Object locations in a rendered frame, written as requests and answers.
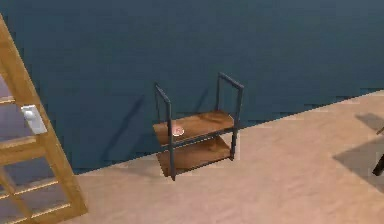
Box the wooden glazed room door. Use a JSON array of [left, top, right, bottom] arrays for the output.
[[0, 13, 89, 224]]

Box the wooden shelf with metal frame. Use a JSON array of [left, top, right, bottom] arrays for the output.
[[152, 72, 245, 182]]

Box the white door handle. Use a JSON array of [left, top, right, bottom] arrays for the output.
[[20, 104, 48, 136]]

